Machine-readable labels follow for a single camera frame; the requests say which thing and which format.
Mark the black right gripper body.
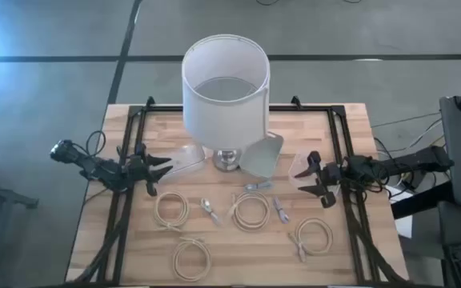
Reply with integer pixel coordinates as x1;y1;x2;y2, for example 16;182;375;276
307;150;343;210

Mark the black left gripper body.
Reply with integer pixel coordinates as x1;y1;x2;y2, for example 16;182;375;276
122;142;158;198

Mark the beige cable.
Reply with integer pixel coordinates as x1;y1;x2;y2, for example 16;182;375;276
170;236;213;282
287;216;335;263
226;190;272;234
152;190;190;233

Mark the chrome table lamp white shade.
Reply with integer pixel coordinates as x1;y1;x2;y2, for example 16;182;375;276
181;34;272;174

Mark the white paper sheet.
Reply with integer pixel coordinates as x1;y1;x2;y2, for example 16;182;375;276
385;185;414;240

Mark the dark floor stand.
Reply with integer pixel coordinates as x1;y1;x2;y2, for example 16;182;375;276
0;158;40;210

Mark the black metal table frame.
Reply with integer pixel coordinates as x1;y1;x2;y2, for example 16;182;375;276
71;95;408;287

